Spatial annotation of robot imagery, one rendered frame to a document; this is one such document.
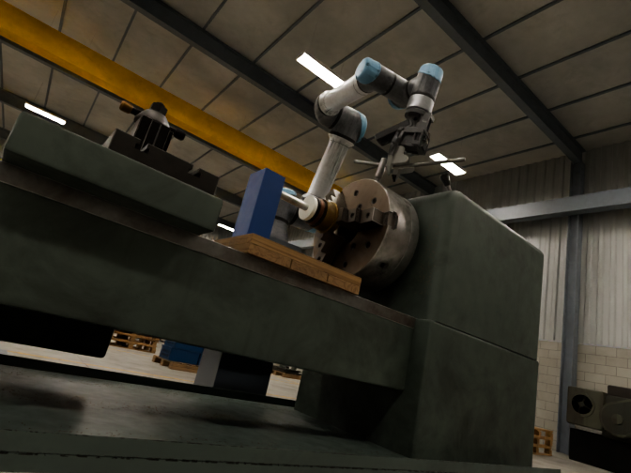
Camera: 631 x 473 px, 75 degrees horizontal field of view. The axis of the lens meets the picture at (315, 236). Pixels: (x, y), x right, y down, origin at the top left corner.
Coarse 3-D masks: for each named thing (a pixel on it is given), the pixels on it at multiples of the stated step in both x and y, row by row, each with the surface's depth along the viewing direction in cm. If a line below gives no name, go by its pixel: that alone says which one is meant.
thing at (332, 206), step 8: (320, 200) 109; (320, 208) 107; (328, 208) 108; (336, 208) 110; (320, 216) 108; (328, 216) 108; (336, 216) 109; (312, 224) 111; (320, 224) 109; (328, 224) 109; (336, 224) 112; (320, 232) 112
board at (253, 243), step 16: (224, 240) 87; (240, 240) 81; (256, 240) 78; (256, 256) 79; (272, 256) 80; (288, 256) 82; (304, 256) 85; (304, 272) 85; (320, 272) 87; (336, 272) 90; (352, 288) 92
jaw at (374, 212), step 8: (344, 208) 109; (368, 208) 107; (376, 208) 106; (344, 216) 109; (352, 216) 109; (360, 216) 109; (368, 216) 106; (376, 216) 106; (384, 216) 108; (392, 216) 108; (344, 224) 111; (352, 224) 110; (360, 224) 109; (368, 224) 108; (376, 224) 107; (384, 224) 107; (392, 224) 107
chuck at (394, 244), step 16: (352, 192) 122; (368, 192) 116; (384, 192) 111; (352, 208) 119; (384, 208) 109; (400, 208) 110; (400, 224) 108; (352, 240) 114; (368, 240) 109; (384, 240) 105; (400, 240) 108; (352, 256) 112; (368, 256) 107; (384, 256) 107; (400, 256) 109; (352, 272) 109; (368, 272) 108; (384, 272) 110
